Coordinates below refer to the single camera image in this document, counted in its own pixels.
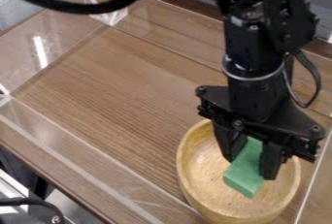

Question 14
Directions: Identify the clear acrylic corner bracket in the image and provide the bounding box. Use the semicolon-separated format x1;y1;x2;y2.
84;0;128;26

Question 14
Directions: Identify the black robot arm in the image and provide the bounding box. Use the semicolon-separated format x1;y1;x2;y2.
195;0;323;180

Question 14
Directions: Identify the black metal bracket with bolt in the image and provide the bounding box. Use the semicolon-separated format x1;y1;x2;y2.
28;199;76;224

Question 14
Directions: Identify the clear acrylic tray wall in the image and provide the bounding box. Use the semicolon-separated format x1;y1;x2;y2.
0;0;332;224

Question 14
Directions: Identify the brown wooden bowl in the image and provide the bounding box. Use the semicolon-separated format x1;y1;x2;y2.
176;119;301;224

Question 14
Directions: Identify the green rectangular block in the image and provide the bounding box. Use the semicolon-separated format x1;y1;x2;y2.
223;137;263;199

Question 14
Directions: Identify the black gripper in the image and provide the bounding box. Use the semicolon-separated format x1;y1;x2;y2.
195;80;323;180

